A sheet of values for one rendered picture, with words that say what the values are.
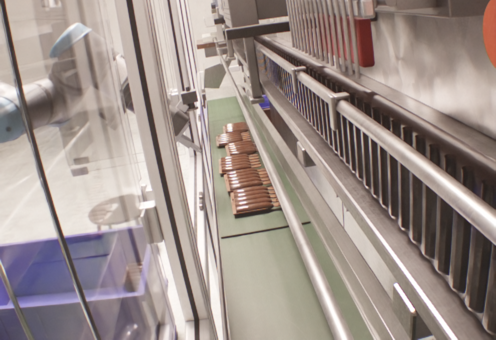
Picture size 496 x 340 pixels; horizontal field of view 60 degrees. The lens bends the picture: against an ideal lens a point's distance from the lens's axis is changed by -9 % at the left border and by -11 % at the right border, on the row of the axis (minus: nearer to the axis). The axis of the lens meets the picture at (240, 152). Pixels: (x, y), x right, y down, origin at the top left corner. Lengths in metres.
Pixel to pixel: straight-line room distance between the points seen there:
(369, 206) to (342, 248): 0.20
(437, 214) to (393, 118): 0.09
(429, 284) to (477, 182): 0.09
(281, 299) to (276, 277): 0.06
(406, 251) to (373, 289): 0.17
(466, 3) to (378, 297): 0.34
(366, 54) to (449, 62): 0.36
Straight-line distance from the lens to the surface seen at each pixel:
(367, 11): 0.40
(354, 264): 0.57
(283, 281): 0.63
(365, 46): 0.46
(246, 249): 0.73
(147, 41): 0.62
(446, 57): 0.82
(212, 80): 2.14
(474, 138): 0.73
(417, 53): 0.92
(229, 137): 1.32
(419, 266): 0.34
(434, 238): 0.32
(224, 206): 0.89
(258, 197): 0.87
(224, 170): 1.05
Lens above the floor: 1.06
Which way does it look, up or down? 18 degrees down
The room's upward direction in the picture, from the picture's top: 9 degrees counter-clockwise
